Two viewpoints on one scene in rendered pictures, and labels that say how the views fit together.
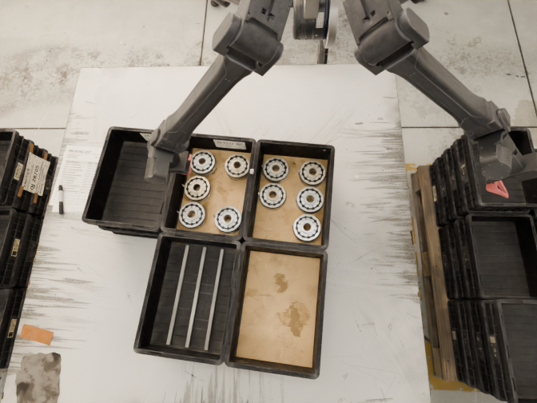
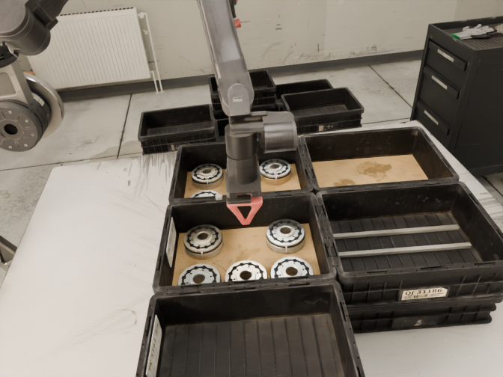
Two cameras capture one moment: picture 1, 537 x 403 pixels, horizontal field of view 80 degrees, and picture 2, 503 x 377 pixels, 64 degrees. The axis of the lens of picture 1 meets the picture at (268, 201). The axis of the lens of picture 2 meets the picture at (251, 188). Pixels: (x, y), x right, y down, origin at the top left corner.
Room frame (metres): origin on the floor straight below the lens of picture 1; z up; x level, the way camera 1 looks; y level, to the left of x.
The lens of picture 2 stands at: (0.62, 0.89, 1.62)
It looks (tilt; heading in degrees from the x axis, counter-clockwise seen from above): 38 degrees down; 254
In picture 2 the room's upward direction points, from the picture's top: 5 degrees counter-clockwise
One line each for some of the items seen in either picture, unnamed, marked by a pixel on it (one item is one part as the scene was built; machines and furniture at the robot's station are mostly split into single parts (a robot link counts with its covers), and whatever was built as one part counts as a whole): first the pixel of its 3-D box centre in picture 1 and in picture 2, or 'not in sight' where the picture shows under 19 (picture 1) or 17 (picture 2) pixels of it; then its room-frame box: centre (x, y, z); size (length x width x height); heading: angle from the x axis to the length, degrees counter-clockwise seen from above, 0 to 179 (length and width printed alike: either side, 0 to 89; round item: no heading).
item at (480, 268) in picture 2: (189, 294); (407, 227); (0.08, 0.31, 0.92); 0.40 x 0.30 x 0.02; 164
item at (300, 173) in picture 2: (290, 196); (241, 182); (0.38, -0.09, 0.87); 0.40 x 0.30 x 0.11; 164
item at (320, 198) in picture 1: (310, 199); not in sight; (0.36, -0.16, 0.86); 0.10 x 0.10 x 0.01
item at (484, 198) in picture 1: (478, 182); (183, 154); (0.44, -1.12, 0.37); 0.40 x 0.30 x 0.45; 169
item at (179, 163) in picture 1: (168, 157); (242, 167); (0.46, 0.27, 1.18); 0.10 x 0.07 x 0.07; 74
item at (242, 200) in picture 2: not in sight; (244, 202); (0.47, 0.29, 1.10); 0.07 x 0.07 x 0.09; 74
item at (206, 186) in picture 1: (196, 188); (245, 277); (0.48, 0.27, 0.86); 0.10 x 0.10 x 0.01
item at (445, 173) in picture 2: (278, 305); (370, 172); (-0.01, 0.03, 0.87); 0.40 x 0.30 x 0.11; 164
